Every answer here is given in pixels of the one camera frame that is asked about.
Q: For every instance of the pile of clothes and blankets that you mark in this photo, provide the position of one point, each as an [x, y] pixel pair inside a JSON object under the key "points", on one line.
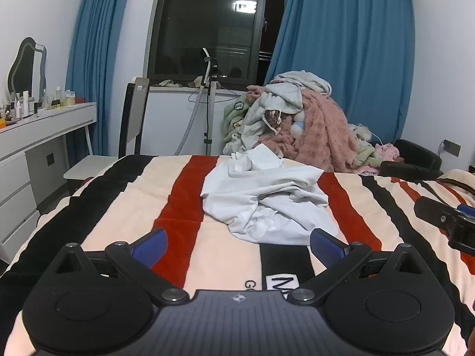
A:
{"points": [[323, 133]]}

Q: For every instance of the white t-shirt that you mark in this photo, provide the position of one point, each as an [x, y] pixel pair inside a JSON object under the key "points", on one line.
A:
{"points": [[259, 193]]}

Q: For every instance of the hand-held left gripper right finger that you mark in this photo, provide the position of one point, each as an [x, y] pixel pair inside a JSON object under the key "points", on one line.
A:
{"points": [[326, 246]]}

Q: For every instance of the black armchair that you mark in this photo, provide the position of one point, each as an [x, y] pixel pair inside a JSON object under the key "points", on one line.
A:
{"points": [[415, 161]]}

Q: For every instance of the garment steamer stand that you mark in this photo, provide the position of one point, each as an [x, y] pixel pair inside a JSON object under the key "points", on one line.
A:
{"points": [[211, 118]]}

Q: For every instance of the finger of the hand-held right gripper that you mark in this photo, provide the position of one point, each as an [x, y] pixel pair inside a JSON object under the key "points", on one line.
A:
{"points": [[434, 213], [467, 210]]}

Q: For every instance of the cream brown striped quilt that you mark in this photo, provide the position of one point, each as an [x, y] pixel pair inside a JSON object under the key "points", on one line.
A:
{"points": [[460, 178]]}

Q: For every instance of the blue white plush toy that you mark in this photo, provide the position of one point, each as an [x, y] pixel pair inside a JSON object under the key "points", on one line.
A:
{"points": [[298, 126]]}

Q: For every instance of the red black striped blanket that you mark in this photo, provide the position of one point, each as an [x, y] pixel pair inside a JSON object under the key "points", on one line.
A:
{"points": [[122, 200]]}

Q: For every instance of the light grey garment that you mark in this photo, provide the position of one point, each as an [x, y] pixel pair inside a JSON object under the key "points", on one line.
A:
{"points": [[308, 79]]}

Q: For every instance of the grey hooded sweatshirt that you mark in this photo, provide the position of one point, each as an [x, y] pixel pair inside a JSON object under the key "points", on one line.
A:
{"points": [[267, 107]]}

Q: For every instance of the row of cosmetics bottles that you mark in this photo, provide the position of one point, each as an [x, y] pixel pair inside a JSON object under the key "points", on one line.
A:
{"points": [[26, 105]]}

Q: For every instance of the white dressing table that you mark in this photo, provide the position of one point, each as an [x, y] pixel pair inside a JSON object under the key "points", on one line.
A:
{"points": [[22, 155]]}

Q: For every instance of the wide blue curtain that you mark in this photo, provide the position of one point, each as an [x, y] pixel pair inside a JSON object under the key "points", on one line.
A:
{"points": [[349, 44]]}

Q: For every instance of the green patterned blanket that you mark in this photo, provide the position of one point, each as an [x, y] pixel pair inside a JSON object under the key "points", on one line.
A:
{"points": [[233, 118]]}

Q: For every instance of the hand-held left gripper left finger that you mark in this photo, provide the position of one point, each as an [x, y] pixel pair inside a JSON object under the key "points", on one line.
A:
{"points": [[150, 246]]}

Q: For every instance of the black grey chair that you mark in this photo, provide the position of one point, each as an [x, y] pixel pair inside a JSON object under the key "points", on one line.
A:
{"points": [[131, 126]]}

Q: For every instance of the small pink garment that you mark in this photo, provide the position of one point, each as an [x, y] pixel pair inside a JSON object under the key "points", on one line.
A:
{"points": [[387, 152]]}

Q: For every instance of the wavy vanity mirror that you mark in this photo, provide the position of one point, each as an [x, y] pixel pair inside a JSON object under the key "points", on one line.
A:
{"points": [[28, 66]]}

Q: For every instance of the narrow blue curtain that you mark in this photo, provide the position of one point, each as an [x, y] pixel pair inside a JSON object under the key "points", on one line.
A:
{"points": [[96, 63]]}

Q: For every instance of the black wall socket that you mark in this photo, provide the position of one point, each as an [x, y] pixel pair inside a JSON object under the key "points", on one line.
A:
{"points": [[451, 147]]}

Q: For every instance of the dark window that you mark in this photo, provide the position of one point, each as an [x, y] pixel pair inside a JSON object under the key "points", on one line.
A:
{"points": [[207, 26]]}

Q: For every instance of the light green cloth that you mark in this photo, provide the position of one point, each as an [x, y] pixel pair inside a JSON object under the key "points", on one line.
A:
{"points": [[365, 148]]}

